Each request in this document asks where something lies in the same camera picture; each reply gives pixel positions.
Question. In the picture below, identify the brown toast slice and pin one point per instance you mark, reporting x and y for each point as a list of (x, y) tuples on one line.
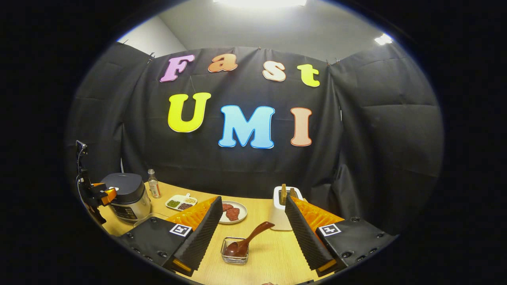
[(293, 192), (283, 194)]

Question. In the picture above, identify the black and silver rice cooker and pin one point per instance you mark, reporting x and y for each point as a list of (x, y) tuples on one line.
[(126, 186)]

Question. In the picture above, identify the small ceiling light panel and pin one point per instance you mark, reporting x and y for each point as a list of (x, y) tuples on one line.
[(383, 39)]

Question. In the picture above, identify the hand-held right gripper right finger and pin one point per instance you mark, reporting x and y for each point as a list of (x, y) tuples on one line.
[(305, 241)]

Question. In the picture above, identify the white divided bean dish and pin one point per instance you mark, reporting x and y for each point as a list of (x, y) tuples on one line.
[(180, 200)]

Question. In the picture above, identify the small glass bottle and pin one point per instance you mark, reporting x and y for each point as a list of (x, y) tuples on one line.
[(154, 190)]

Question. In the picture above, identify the white toaster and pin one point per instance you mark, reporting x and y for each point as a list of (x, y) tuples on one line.
[(279, 217)]

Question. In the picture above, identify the red meat slice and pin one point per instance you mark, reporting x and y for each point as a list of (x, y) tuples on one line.
[(227, 207), (233, 214)]

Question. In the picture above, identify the black backdrop cloth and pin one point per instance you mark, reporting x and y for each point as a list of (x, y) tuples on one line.
[(245, 170)]

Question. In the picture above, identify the large ceiling light panel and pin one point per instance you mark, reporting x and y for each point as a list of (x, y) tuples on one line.
[(259, 3)]

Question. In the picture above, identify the white round plate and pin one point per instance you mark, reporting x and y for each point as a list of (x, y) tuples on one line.
[(243, 211)]

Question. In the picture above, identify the brown wooden spoon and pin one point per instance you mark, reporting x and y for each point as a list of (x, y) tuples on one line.
[(257, 231)]

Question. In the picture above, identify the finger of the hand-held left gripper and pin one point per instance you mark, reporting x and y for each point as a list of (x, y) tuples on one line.
[(109, 195)]

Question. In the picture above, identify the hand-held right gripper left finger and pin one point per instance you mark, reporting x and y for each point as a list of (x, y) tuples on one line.
[(202, 241)]

